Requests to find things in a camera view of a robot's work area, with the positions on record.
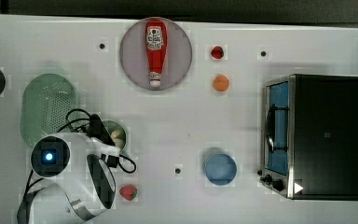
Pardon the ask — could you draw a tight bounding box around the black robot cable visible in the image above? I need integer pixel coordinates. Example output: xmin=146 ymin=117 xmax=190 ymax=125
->
xmin=22 ymin=107 xmax=137 ymax=200

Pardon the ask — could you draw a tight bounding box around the large red strawberry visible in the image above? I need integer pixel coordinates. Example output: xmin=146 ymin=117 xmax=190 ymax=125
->
xmin=119 ymin=185 xmax=138 ymax=201

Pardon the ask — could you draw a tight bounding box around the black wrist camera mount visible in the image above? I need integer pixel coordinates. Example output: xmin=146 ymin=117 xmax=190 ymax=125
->
xmin=87 ymin=114 xmax=115 ymax=147

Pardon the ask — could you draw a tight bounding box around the green mug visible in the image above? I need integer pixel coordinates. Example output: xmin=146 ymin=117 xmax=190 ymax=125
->
xmin=103 ymin=120 xmax=127 ymax=152

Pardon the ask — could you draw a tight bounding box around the silver black toaster oven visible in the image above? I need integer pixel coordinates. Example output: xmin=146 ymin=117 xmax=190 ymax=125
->
xmin=257 ymin=74 xmax=358 ymax=201

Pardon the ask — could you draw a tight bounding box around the grey round plate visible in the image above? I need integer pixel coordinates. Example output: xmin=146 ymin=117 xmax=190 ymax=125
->
xmin=119 ymin=18 xmax=192 ymax=91

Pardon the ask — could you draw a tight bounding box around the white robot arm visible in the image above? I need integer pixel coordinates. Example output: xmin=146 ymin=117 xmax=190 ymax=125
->
xmin=17 ymin=133 xmax=120 ymax=224

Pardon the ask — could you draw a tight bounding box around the orange plush fruit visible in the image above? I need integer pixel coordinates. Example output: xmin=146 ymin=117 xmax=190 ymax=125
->
xmin=213 ymin=75 xmax=229 ymax=91

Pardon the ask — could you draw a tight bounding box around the red plush ketchup bottle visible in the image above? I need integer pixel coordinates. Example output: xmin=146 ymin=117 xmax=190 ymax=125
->
xmin=145 ymin=19 xmax=168 ymax=88

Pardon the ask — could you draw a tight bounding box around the small red strawberry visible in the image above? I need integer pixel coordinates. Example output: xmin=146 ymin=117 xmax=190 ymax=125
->
xmin=211 ymin=46 xmax=224 ymax=60

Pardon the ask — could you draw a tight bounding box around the yellow plush banana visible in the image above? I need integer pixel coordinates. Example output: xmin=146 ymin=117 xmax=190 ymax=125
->
xmin=110 ymin=130 xmax=125 ymax=149

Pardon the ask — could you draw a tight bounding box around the green perforated colander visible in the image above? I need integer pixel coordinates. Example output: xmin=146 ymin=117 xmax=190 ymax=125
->
xmin=20 ymin=74 xmax=77 ymax=148

